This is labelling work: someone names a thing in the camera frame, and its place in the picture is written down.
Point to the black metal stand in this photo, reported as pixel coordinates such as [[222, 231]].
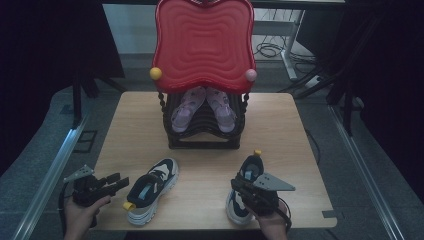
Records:
[[348, 113], [77, 100]]

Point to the navy and white sneaker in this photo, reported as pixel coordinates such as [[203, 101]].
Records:
[[243, 200], [151, 190]]

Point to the person's left hand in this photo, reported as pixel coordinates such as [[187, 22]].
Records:
[[80, 220]]

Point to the person's right hand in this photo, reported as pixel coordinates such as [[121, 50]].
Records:
[[271, 221]]

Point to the black and red shoe rack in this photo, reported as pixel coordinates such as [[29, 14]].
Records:
[[204, 43]]

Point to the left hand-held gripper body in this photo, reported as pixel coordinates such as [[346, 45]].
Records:
[[88, 191]]

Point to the purple translucent sandal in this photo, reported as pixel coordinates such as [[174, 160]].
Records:
[[221, 111], [186, 110]]

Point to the black tape strip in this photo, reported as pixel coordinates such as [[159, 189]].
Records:
[[329, 214]]

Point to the black curtain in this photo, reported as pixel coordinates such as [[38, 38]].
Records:
[[383, 66], [40, 50]]

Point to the white metal desk frame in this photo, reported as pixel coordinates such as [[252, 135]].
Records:
[[293, 43]]

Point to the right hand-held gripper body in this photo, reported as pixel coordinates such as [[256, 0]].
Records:
[[266, 196]]

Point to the white power strip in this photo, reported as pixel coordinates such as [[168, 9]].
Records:
[[313, 81]]

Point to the aluminium floor rail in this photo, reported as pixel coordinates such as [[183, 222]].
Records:
[[50, 180], [363, 173]]

